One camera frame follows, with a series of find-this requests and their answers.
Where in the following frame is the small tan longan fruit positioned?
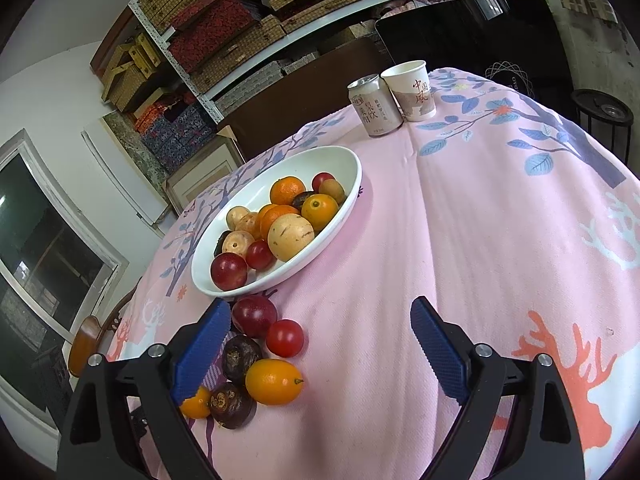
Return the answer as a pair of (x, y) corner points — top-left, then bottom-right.
(226, 206), (250, 231)

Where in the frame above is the large orange tangerine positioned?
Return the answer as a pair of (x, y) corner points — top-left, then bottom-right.
(260, 205), (298, 240)

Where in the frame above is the orange kumquat fruit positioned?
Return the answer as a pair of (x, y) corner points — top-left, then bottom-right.
(245, 359), (305, 405)

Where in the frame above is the black folded table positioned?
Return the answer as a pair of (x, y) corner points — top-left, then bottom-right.
(375, 0), (575, 118)

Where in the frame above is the black round stool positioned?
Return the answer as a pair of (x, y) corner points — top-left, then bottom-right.
(572, 89), (634, 165)

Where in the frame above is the small orange fruit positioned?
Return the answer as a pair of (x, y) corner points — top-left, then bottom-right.
(180, 386), (212, 419)

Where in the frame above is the white oval plate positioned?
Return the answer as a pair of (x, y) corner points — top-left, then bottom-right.
(191, 145), (362, 298)

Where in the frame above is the wooden chair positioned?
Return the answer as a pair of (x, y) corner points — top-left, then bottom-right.
(67, 286), (137, 378)

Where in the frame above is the pale yellow pear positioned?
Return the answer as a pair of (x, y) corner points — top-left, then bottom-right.
(267, 214), (316, 261)

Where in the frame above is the cardboard box framed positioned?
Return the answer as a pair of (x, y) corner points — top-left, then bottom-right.
(164, 126), (244, 214)

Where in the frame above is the white metal shelf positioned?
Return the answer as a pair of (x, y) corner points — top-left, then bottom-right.
(128, 0), (532, 126)

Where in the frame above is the brown kiwi fruit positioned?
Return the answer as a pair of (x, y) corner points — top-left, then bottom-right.
(319, 179), (346, 206)

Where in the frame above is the red plum in plate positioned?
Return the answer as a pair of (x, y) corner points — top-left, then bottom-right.
(210, 252), (248, 292)

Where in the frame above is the pink patterned tablecloth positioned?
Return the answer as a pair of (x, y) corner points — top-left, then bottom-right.
(107, 68), (639, 479)

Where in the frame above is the red cherry tomato on cloth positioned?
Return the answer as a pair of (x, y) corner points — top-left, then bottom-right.
(265, 320), (305, 358)

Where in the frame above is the yellow orange persimmon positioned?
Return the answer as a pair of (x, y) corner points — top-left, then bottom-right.
(302, 194), (340, 233)

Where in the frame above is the red cherry tomato in plate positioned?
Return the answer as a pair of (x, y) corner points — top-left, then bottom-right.
(311, 171), (334, 193)

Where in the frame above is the dark brown wooden board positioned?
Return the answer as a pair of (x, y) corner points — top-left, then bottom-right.
(218, 37), (392, 160)

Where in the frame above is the window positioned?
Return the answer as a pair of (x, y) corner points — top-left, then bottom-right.
(1, 131), (128, 429)

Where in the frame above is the white paper cup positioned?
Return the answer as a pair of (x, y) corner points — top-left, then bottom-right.
(381, 60), (436, 122)

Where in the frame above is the orange tangerine in plate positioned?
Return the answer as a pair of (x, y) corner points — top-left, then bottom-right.
(269, 176), (306, 205)

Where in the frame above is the red cherry tomato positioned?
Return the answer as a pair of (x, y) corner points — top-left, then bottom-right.
(245, 240), (276, 271)
(311, 171), (334, 193)
(265, 320), (305, 358)

